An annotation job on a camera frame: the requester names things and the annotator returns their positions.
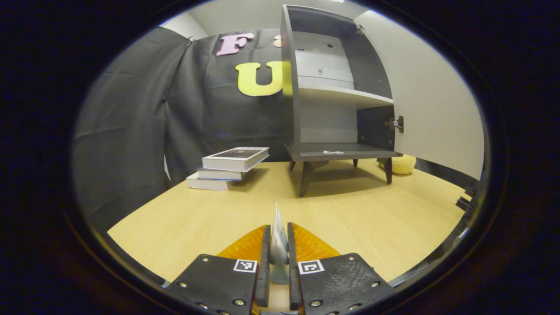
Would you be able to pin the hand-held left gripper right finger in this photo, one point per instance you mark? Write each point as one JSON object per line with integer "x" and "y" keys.
{"x": 294, "y": 271}

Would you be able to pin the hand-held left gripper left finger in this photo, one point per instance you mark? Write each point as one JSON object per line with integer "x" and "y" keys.
{"x": 263, "y": 271}

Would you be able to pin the clear bottle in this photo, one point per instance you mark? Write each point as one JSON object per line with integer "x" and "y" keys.
{"x": 278, "y": 247}

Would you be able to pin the dark grey cabinet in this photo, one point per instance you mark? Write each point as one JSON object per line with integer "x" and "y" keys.
{"x": 291, "y": 87}

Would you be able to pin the metal door hinge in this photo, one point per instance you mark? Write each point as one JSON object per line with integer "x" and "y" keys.
{"x": 360, "y": 29}
{"x": 397, "y": 124}

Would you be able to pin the white covered book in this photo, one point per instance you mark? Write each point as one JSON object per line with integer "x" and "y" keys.
{"x": 208, "y": 183}

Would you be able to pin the blue covered book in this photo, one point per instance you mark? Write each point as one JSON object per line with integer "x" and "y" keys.
{"x": 218, "y": 174}

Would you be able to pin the book with dark photo cover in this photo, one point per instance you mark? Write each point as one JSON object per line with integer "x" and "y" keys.
{"x": 234, "y": 159}

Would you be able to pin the yellow plush toy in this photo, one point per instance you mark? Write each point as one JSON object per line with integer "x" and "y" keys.
{"x": 402, "y": 164}

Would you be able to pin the black backdrop cloth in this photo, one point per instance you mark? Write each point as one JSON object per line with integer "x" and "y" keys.
{"x": 131, "y": 122}

